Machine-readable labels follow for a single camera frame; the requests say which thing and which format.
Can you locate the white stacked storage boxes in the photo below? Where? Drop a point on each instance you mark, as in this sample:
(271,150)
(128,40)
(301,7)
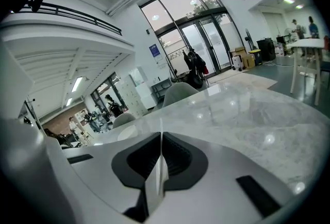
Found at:
(145,95)

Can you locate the dark hanging jacket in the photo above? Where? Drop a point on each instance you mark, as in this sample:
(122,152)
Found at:
(196,65)

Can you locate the black mezzanine railing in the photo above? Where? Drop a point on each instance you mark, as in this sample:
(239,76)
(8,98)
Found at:
(77,13)

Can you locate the white locker cabinet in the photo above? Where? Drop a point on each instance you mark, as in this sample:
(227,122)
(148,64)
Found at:
(131,99)

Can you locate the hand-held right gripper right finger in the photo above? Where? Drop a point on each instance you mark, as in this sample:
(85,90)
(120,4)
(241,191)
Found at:
(198,163)

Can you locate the cream bowl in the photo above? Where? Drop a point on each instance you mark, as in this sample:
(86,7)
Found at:
(126,132)

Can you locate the black cabinet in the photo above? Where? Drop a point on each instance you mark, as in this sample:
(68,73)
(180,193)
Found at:
(266,50)

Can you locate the black framed glass entrance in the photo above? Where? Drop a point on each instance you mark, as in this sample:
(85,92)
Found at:
(185,11)

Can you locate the fluorescent tube light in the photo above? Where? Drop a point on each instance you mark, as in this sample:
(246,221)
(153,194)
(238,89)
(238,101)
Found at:
(69,101)
(76,84)

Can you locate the black standing fan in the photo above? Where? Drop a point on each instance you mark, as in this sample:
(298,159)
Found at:
(248,39)

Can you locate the cardboard box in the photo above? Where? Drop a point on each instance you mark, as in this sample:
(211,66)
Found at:
(248,61)
(239,51)

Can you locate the white suitcase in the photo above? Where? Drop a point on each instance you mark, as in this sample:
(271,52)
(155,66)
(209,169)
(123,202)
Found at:
(237,61)

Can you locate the metal clothes rack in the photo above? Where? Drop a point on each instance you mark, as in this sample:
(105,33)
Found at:
(178,63)

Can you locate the blue wall poster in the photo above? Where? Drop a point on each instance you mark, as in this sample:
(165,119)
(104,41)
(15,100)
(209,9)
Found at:
(154,51)

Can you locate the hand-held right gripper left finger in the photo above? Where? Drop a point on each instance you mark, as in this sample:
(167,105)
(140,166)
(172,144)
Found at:
(123,166)

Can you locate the black bin yellow lid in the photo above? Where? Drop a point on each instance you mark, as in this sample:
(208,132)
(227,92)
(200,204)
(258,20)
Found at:
(255,57)

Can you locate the white table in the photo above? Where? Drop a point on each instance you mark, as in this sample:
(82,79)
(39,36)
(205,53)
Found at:
(306,43)

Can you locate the white wall board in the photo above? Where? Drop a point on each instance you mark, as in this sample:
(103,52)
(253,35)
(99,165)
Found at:
(138,76)

